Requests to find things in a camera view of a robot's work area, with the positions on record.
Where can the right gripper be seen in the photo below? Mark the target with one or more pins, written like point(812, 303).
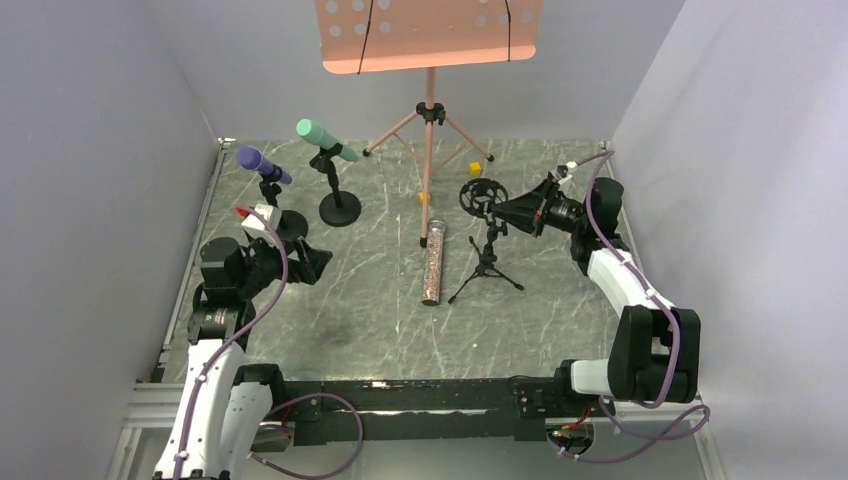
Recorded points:
point(537, 213)

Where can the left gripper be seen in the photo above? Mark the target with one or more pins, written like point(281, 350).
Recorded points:
point(291, 255)

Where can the black tripod mic stand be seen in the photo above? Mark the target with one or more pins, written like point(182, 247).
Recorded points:
point(478, 197)

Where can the purple toy microphone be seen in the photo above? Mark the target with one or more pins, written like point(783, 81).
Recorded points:
point(252, 159)

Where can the teal toy microphone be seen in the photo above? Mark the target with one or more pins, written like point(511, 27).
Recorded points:
point(315, 134)

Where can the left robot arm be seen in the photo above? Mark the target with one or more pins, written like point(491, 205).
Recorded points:
point(225, 398)

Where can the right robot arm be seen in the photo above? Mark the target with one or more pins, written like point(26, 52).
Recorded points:
point(655, 353)

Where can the pink music stand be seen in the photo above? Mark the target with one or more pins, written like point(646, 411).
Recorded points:
point(359, 37)

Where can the black base bar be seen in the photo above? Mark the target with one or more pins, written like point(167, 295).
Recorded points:
point(520, 407)

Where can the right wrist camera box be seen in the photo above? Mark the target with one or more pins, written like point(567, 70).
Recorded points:
point(562, 175)

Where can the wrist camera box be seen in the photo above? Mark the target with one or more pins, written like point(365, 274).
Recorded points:
point(562, 175)
point(257, 224)

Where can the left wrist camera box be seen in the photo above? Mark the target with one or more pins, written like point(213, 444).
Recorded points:
point(257, 224)

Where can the aluminium frame rail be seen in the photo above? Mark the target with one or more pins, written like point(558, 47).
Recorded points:
point(197, 227)

